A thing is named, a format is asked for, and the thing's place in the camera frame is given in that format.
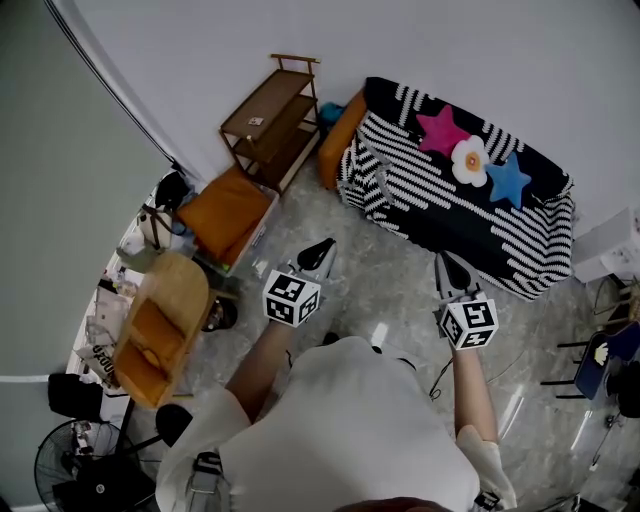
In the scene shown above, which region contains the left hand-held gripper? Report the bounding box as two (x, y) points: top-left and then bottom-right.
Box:
(263, 238), (338, 329)

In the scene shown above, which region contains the white bag with brown straps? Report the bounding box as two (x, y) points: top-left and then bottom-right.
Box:
(138, 204), (174, 251)

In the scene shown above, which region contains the person's right forearm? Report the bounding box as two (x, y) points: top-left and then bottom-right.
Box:
(452, 344), (500, 444)

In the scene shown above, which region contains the white printed tote bag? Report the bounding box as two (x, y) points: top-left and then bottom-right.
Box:
(74, 329), (121, 389)

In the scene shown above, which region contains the brown wooden shelf cart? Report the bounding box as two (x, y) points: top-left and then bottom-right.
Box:
(218, 53), (322, 195)

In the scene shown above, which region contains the white cabinet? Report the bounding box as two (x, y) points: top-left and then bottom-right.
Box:
(572, 206), (640, 285)

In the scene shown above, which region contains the black round stand base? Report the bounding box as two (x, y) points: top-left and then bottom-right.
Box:
(119, 403), (194, 456)

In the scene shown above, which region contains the wooden armchair with orange padding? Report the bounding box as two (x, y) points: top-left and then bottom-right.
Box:
(112, 251), (211, 410)

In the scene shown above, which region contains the person's left forearm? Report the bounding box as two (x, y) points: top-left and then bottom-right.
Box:
(224, 317), (301, 424)

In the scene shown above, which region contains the black fabric bag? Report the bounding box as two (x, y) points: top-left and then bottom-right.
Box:
(47, 372), (104, 420)

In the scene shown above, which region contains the person's white shirt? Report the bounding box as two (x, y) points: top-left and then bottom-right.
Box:
(154, 335), (519, 512)

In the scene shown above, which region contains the blue star pillow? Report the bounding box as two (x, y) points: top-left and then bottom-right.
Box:
(483, 151), (533, 209)

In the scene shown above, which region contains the teal cloth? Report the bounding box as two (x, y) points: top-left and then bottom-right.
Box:
(319, 101), (346, 126)

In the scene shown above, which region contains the pile of household clutter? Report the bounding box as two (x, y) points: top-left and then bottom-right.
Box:
(74, 234), (151, 351)

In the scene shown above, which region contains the black round pot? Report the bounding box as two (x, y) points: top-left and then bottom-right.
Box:
(202, 297), (239, 331)

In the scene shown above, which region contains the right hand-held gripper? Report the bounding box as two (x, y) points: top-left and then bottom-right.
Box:
(433, 250), (500, 351)

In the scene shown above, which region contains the pink star pillow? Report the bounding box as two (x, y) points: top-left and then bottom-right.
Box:
(414, 103), (473, 160)

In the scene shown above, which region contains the black white striped blanket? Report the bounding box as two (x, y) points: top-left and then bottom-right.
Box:
(335, 76), (576, 303)

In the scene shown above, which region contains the white flower pillow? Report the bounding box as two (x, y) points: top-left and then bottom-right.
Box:
(450, 134), (490, 189)

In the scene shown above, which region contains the blue chair with black legs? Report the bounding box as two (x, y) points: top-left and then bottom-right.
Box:
(540, 319), (640, 401)

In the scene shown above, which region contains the black standing fan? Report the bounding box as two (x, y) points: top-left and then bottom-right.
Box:
(33, 418), (156, 512)

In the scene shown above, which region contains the black round bag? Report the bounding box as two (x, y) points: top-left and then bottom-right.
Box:
(154, 171), (194, 211)

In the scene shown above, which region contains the orange seat cushion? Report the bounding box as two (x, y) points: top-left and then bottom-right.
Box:
(175, 167), (274, 266)

